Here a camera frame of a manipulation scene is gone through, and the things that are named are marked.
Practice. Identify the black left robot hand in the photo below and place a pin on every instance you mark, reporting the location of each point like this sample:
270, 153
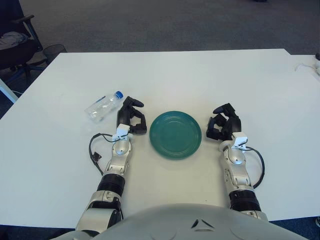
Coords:
125, 112

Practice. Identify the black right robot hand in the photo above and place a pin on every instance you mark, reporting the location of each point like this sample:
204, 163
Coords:
232, 120

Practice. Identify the clear bottle with blue cap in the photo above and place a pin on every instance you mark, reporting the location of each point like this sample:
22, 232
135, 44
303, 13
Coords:
102, 107

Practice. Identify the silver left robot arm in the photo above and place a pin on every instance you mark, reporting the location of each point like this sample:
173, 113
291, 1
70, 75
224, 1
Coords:
120, 150

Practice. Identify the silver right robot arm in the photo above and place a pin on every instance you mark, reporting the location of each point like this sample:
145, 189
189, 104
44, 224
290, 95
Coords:
236, 157

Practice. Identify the green round plate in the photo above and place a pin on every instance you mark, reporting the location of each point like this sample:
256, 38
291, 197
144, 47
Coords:
175, 135

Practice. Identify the black mesh waste bin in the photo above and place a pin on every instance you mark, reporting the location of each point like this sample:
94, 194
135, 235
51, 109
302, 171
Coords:
53, 51

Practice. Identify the white desk panel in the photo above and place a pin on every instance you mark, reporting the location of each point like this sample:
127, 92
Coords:
7, 91

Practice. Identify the grey robot torso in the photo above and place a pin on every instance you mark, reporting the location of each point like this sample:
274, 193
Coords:
175, 225

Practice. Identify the black office chair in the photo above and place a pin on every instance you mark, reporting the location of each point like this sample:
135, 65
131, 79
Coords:
15, 55

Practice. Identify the grey cloth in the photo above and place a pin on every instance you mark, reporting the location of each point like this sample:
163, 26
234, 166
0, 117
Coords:
12, 38

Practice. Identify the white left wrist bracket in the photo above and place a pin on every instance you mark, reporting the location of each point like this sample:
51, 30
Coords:
122, 130

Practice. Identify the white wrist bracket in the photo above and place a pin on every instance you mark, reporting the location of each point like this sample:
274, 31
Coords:
239, 140
122, 130

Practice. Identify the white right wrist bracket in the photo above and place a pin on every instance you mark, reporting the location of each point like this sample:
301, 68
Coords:
239, 140

